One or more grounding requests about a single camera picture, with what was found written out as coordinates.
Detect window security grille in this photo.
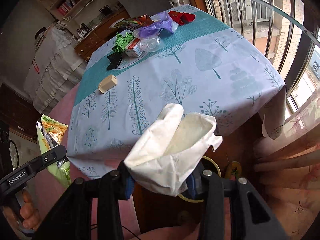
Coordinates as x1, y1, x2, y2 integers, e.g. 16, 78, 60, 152
205, 0, 319, 105

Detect green paper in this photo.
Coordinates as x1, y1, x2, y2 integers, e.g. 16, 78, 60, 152
112, 33, 135, 54

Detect red white milk carton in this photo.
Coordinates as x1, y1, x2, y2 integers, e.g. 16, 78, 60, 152
124, 38, 142, 57

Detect wooden desk with drawers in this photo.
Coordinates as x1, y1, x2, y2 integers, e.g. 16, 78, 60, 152
74, 9, 130, 62

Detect right yellow slipper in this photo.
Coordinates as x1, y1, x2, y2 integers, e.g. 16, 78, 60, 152
225, 161, 242, 180

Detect clear plastic cup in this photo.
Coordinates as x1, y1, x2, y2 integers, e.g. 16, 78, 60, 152
139, 36, 165, 53

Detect tree print tablecloth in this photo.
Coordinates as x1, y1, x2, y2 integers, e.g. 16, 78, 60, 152
67, 5, 286, 179

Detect beige small box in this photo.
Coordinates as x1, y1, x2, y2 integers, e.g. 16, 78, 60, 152
98, 75, 117, 94

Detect red gold foil snack bag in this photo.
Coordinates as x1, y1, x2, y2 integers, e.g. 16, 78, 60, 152
113, 15, 154, 31

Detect black Talopn packet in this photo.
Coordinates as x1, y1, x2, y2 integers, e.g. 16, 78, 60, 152
106, 52, 123, 70

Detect white paper bag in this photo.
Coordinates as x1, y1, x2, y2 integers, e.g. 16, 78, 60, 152
124, 103, 222, 197

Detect blue cream trash bin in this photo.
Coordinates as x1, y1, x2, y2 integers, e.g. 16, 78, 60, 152
178, 156, 221, 203

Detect person left hand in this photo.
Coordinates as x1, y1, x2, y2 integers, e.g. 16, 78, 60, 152
2, 190, 41, 231

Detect green snack packet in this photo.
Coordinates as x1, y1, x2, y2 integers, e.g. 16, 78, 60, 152
36, 114, 72, 188

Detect purple plastic bag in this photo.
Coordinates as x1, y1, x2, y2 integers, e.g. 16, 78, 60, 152
132, 11, 178, 40

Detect white lace covered furniture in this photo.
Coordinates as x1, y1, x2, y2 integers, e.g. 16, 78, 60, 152
23, 21, 87, 114

